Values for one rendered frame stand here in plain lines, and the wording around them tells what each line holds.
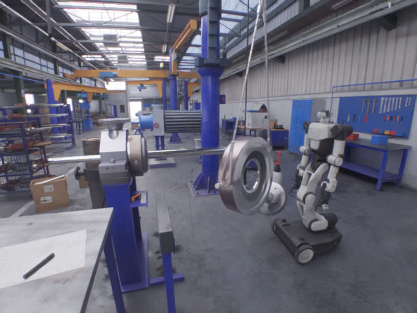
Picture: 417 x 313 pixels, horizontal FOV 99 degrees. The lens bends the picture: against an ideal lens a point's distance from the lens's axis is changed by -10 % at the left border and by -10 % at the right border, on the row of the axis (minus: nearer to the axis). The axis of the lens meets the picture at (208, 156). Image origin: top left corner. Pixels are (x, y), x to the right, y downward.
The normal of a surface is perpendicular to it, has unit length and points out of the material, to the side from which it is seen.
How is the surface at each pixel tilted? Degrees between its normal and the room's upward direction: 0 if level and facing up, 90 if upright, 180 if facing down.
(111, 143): 45
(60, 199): 90
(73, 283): 0
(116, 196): 90
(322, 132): 85
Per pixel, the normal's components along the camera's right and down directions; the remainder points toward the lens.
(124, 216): 0.29, 0.22
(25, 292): 0.00, -0.97
